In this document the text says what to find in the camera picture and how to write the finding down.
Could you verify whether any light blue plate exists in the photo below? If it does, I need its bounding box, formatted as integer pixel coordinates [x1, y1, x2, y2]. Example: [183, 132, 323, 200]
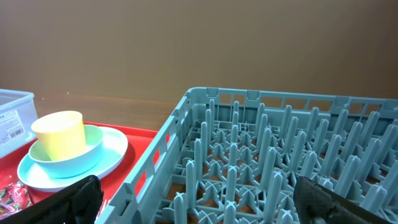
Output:
[17, 126, 128, 192]

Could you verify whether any yellow plastic cup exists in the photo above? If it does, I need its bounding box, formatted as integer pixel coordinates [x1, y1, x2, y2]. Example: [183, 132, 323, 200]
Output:
[31, 111, 86, 161]

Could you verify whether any clear plastic bin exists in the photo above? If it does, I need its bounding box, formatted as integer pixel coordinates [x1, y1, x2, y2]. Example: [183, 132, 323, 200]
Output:
[0, 89, 38, 158]

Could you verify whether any grey-blue dishwasher rack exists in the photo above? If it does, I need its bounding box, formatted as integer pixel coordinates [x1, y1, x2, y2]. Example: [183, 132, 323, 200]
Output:
[97, 87, 397, 223]

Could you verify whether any light green bowl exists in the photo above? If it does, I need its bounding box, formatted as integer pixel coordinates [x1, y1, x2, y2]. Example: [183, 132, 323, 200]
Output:
[28, 124, 104, 179]

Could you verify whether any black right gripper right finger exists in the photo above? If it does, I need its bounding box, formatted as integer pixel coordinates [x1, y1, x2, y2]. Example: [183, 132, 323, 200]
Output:
[293, 176, 388, 224]

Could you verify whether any red snack wrapper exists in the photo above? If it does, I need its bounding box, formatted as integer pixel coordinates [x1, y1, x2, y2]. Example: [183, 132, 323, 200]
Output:
[1, 180, 32, 219]

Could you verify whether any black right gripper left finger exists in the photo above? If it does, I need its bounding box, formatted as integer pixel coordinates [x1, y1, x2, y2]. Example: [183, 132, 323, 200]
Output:
[1, 175, 104, 224]

